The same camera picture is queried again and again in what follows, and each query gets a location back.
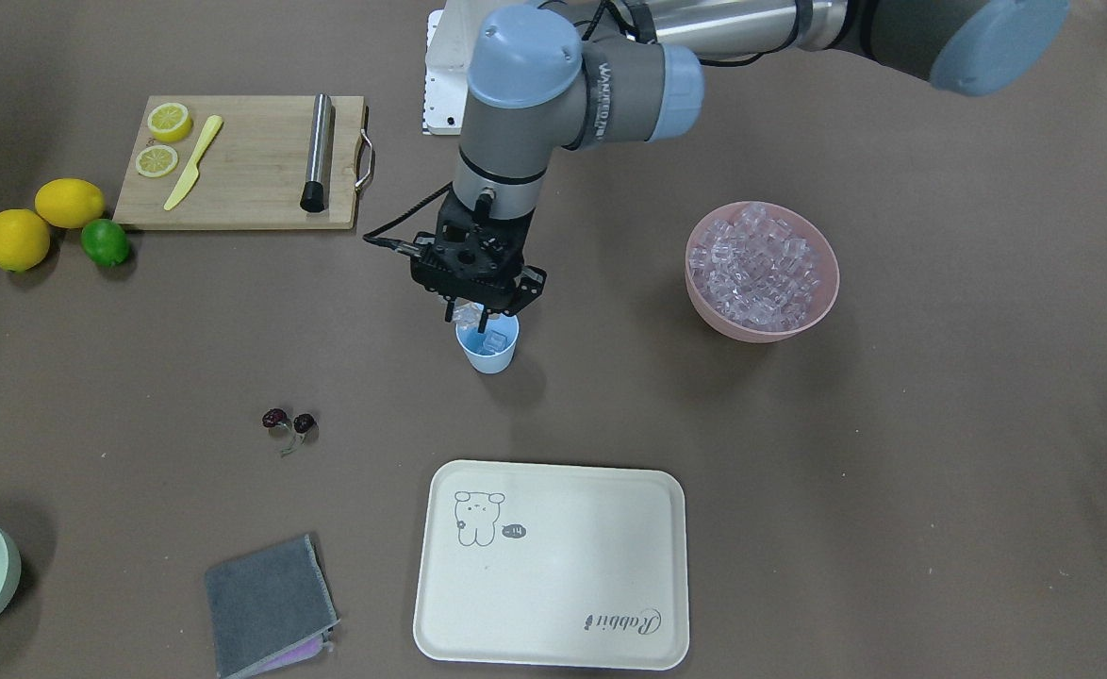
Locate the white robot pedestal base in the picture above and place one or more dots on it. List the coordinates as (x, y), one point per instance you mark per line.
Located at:
(449, 43)

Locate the pile of clear ice cubes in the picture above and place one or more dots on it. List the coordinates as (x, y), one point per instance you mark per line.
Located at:
(756, 269)

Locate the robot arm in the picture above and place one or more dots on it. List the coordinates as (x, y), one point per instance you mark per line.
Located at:
(548, 75)

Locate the green lime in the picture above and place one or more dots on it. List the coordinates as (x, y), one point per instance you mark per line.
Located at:
(105, 242)

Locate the yellow lemon upper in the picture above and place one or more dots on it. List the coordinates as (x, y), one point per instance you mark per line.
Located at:
(25, 240)

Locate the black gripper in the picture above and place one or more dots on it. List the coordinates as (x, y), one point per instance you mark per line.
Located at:
(528, 286)

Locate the lemon half upper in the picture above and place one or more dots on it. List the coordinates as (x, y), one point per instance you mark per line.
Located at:
(156, 161)

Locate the yellow lemon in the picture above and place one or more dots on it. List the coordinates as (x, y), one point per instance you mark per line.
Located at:
(70, 203)
(25, 240)

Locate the pink bowl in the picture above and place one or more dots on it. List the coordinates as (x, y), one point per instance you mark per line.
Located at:
(827, 295)

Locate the wooden cutting board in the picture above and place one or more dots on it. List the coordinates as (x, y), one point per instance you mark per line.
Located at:
(253, 173)

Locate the steel muddler black tip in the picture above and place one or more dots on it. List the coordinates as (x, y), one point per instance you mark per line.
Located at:
(315, 192)

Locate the lemon half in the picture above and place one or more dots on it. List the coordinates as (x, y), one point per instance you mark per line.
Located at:
(156, 161)
(169, 122)

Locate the lemon half lower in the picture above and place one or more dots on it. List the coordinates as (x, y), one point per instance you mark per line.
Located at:
(169, 122)

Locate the grey folded cloth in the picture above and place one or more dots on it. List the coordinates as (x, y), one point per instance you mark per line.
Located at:
(269, 609)

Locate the cream rabbit tray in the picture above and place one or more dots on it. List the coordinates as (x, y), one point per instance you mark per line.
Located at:
(552, 565)

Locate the yellow plastic knife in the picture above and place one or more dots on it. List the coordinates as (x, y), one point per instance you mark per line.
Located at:
(191, 172)

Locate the yellow lemon lower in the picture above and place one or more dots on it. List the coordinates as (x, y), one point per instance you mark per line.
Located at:
(70, 203)

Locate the light blue cup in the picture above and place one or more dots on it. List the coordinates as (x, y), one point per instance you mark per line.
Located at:
(470, 340)

